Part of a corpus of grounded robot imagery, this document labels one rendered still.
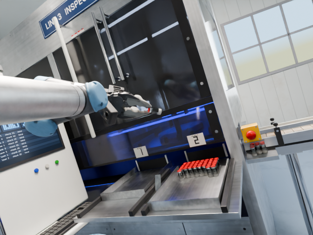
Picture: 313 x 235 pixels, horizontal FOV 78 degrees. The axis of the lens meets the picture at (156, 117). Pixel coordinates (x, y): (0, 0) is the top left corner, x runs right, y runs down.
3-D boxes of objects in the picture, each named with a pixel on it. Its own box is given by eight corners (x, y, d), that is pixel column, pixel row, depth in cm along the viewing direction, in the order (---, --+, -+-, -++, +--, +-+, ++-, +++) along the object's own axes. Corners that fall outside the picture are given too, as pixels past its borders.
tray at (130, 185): (136, 171, 127) (135, 166, 127) (172, 166, 115) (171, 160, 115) (102, 200, 96) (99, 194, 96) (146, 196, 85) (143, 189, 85)
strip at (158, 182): (159, 186, 91) (155, 175, 91) (164, 186, 90) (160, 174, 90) (145, 203, 79) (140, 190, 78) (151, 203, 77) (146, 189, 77)
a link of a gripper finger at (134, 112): (148, 106, 73) (124, 99, 70) (150, 114, 68) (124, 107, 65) (145, 112, 74) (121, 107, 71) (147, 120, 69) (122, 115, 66)
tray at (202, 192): (179, 172, 102) (177, 165, 101) (230, 165, 90) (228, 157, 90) (150, 211, 71) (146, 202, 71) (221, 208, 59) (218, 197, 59)
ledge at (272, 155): (247, 154, 103) (246, 150, 102) (275, 149, 97) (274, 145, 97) (247, 163, 90) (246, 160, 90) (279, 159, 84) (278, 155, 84)
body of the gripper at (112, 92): (125, 87, 69) (91, 79, 66) (126, 98, 62) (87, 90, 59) (121, 106, 73) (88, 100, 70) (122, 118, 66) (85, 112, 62)
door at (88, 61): (81, 135, 133) (54, 52, 131) (137, 118, 112) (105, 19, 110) (81, 136, 133) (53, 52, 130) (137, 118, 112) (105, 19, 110)
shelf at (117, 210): (131, 176, 129) (130, 173, 129) (243, 158, 98) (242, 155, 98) (74, 223, 86) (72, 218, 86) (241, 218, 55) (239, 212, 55)
